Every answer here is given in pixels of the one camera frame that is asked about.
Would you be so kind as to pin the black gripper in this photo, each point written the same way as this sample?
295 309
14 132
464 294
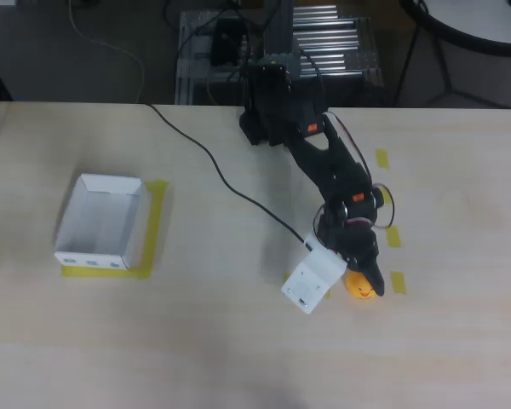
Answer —
367 265

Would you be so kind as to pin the orange rubber duck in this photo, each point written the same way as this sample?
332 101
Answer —
357 287

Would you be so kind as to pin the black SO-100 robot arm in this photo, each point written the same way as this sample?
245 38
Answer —
319 162

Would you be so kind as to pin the black rounded object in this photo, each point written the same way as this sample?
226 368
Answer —
225 42

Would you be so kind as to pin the white open cardboard box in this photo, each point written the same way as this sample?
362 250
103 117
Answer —
98 221

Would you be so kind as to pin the short yellow tape strip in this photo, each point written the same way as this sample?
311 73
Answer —
327 294
286 278
387 198
394 237
382 159
398 282

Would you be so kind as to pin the black table leg stand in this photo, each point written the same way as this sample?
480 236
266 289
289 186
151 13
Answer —
445 81

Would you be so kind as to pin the long yellow tape strip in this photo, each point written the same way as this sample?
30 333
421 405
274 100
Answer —
155 221
102 272

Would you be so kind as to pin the round white table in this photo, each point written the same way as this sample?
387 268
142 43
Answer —
464 21

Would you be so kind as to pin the white gripper camera mount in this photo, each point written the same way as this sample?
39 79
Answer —
313 277

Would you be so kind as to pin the aluminium profile frame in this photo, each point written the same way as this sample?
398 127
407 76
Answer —
336 47

